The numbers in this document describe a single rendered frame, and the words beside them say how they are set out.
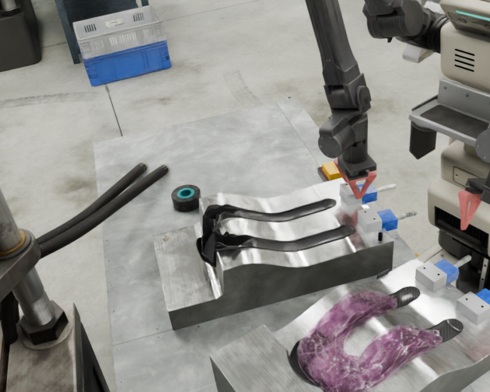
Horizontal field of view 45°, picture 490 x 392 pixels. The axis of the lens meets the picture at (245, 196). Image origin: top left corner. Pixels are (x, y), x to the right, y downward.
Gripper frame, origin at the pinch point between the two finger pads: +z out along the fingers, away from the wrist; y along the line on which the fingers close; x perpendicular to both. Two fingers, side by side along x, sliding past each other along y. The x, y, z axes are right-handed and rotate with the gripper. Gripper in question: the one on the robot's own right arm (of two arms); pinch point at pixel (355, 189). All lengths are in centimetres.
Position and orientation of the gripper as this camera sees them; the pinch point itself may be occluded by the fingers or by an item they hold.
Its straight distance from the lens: 140.7
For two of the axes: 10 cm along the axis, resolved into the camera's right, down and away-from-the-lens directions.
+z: 1.1, 8.0, 5.9
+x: 9.6, -2.4, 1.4
